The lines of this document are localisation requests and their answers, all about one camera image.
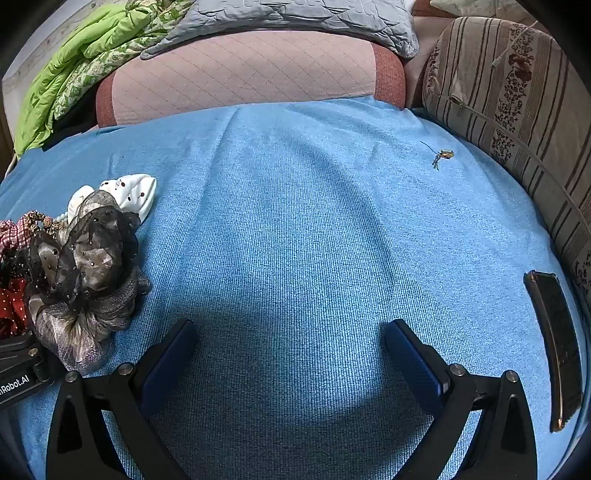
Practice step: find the blue bed blanket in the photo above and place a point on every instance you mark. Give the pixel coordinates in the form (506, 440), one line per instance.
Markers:
(291, 234)

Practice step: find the small gold earring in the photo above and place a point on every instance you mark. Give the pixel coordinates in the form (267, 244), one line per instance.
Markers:
(442, 154)

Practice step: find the red dotted scrunchie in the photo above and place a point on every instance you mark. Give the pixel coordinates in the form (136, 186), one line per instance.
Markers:
(14, 317)

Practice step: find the white cherry print scrunchie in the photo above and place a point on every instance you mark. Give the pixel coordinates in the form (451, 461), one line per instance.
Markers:
(133, 195)

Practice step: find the green patterned comforter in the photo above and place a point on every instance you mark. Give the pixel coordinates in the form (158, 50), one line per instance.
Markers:
(107, 39)

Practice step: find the pink plaid scrunchie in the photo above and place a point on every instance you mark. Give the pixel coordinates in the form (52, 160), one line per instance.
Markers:
(15, 235)

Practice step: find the white floral pillow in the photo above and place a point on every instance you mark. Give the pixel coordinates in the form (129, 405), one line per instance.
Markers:
(502, 9)

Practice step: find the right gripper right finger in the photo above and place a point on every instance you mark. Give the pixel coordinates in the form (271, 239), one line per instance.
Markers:
(503, 445)

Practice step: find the pink quilted bolster pillow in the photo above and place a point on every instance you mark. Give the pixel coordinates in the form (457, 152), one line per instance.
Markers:
(250, 67)

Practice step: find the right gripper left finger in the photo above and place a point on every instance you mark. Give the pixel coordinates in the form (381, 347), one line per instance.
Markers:
(79, 445)

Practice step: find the striped floral cushion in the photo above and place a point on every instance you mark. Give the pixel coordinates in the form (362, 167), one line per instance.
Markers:
(511, 91)

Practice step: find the black smartphone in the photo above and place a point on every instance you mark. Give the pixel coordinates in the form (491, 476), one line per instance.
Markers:
(561, 346)

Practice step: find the grey quilted pillow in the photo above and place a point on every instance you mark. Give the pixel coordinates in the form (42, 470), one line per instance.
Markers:
(387, 23)

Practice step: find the grey black lace scrunchie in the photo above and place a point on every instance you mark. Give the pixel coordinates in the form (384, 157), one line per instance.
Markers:
(84, 282)

